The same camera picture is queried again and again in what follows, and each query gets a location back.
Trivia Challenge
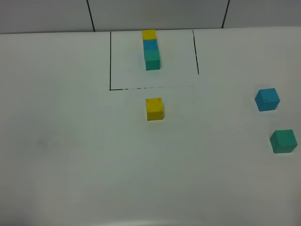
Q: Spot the green template cube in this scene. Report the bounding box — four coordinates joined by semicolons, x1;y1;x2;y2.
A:
144;49;161;71

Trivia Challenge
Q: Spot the yellow template cube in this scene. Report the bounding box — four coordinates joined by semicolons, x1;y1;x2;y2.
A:
142;30;157;40

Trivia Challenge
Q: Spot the blue template cube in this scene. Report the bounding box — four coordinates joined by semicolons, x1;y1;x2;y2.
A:
143;39;158;51

